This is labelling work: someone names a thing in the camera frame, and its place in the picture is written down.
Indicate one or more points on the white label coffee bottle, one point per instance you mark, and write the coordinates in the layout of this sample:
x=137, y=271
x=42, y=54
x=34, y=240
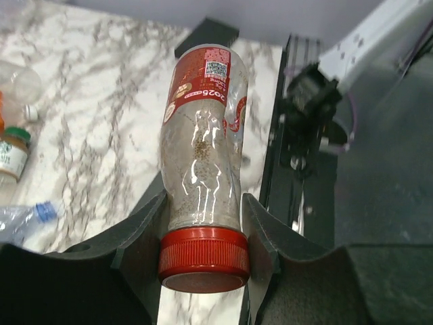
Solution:
x=15, y=144

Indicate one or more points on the red cap clear bottle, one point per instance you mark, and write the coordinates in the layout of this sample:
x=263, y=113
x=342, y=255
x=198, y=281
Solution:
x=201, y=141

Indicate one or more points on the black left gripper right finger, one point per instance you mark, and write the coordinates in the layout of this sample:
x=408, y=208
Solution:
x=293, y=280

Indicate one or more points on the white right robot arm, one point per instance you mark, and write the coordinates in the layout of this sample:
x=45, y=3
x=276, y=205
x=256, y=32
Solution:
x=365, y=50

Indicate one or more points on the black box right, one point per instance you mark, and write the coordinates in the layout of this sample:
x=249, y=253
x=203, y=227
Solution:
x=208, y=31

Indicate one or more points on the light blue label water bottle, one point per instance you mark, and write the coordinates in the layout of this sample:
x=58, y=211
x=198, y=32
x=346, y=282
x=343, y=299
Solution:
x=21, y=222

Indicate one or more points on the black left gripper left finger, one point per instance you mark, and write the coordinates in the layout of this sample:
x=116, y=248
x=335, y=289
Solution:
x=111, y=278

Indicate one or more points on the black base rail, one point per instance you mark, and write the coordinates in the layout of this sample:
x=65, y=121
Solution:
x=298, y=179

